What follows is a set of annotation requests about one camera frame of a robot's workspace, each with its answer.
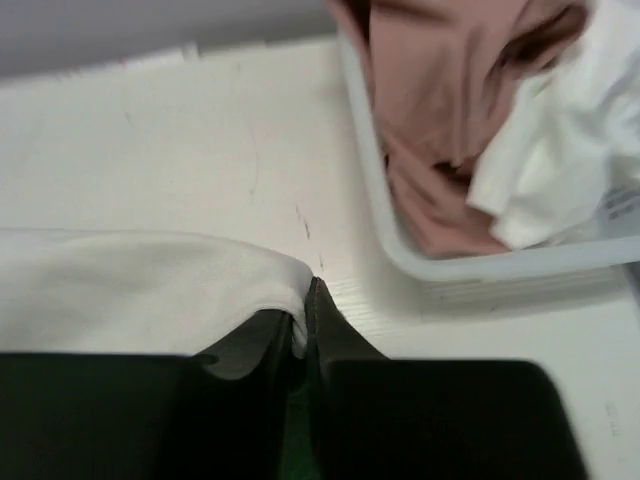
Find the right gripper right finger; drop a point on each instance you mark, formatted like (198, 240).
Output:
(374, 417)

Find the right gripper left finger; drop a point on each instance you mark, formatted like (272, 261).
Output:
(217, 414)

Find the white green Charlie Brown t-shirt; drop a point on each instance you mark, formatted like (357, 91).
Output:
(139, 292)

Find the pink t-shirt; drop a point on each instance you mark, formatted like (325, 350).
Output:
(441, 77)

